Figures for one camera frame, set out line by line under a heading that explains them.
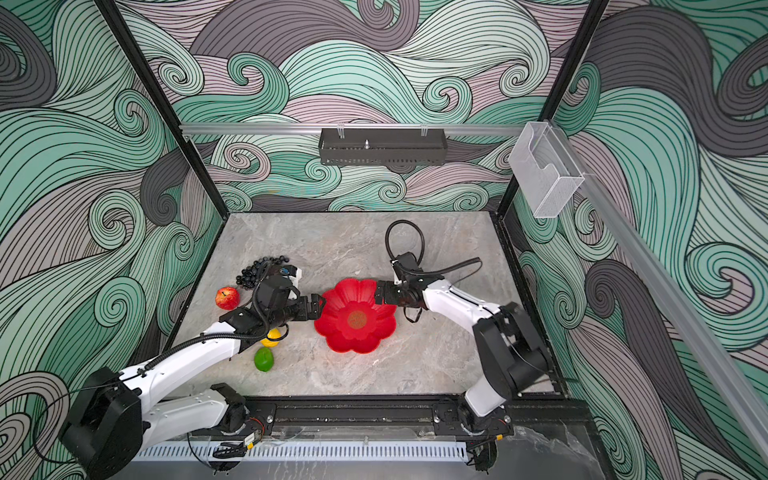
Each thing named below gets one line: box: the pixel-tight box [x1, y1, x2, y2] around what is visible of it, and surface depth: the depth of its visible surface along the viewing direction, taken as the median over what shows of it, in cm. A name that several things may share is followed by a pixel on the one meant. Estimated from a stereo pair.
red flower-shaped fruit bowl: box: [314, 278, 397, 353], surface depth 92 cm
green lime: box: [254, 346, 275, 373], surface depth 81 cm
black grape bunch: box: [235, 255, 289, 290], surface depth 100 cm
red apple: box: [215, 286, 241, 311], surface depth 92 cm
